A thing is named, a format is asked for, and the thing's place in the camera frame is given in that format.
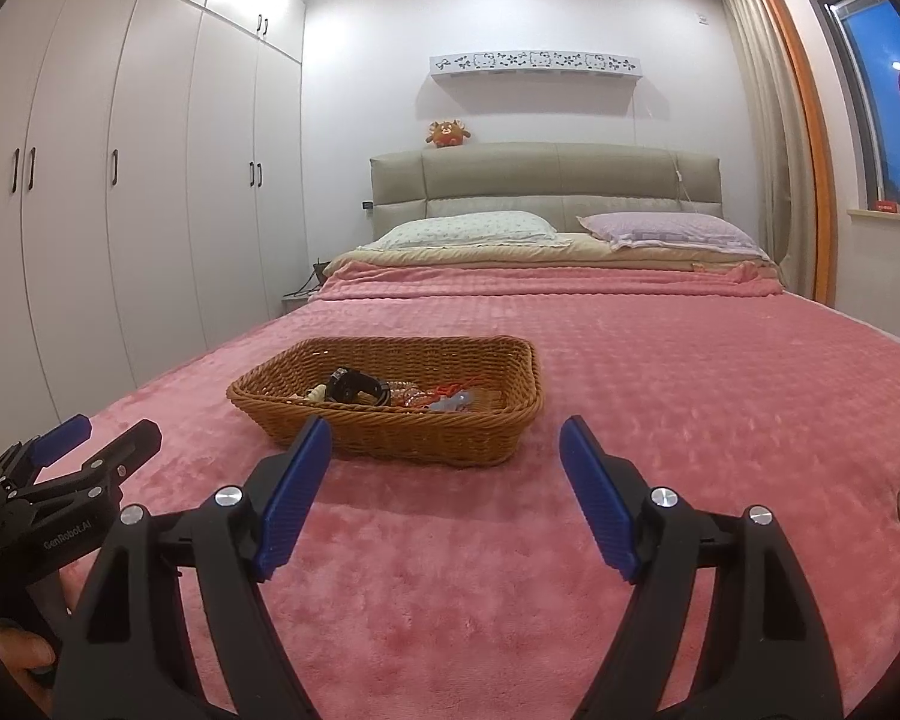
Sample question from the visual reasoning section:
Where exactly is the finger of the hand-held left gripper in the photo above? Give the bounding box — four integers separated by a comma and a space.
0, 414, 93, 500
15, 420, 162, 502

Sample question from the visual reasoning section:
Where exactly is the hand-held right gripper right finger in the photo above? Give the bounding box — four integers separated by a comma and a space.
559, 415, 845, 720

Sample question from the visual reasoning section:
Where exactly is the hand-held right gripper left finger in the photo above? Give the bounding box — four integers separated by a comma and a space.
51, 415, 335, 720

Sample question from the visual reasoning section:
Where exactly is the brown wicker basket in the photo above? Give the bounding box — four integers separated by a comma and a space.
226, 335, 545, 468

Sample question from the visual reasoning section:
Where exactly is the blue hair clip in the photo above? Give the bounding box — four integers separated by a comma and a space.
427, 390, 482, 414

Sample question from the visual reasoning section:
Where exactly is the person's left hand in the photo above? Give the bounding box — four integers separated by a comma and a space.
0, 566, 83, 720

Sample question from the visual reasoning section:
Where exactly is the black wrist watch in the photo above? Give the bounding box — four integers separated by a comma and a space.
324, 367, 392, 406

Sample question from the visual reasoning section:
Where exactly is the pink blanket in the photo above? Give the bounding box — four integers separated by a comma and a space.
0, 259, 900, 720

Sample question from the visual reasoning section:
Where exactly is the white wardrobe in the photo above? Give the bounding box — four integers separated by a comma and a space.
0, 0, 306, 458

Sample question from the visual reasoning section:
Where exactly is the beige quilt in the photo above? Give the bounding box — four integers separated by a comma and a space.
322, 232, 785, 280

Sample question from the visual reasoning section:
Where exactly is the purple pillow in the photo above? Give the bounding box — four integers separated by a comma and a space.
576, 211, 770, 253

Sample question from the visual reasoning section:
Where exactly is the white dotted pillow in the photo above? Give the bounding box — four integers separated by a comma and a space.
375, 211, 572, 252

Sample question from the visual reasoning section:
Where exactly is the beige padded headboard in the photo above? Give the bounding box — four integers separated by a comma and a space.
370, 142, 722, 245

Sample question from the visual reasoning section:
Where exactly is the orange plush toy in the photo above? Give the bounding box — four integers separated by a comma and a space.
426, 118, 473, 149

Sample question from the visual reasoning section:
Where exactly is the orange curtain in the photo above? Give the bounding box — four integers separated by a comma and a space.
746, 0, 839, 308

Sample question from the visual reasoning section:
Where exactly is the beige curtain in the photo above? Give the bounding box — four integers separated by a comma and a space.
712, 0, 797, 290

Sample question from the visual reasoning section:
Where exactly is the dark framed window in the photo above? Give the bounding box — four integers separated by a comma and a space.
806, 0, 900, 218

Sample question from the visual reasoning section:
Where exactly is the red cord bracelet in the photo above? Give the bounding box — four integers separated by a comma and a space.
418, 381, 467, 410

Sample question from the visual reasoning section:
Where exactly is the white pull cord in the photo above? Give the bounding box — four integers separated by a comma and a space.
630, 94, 689, 205

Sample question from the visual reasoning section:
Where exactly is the white cut-out wall shelf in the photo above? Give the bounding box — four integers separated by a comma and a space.
429, 52, 643, 80

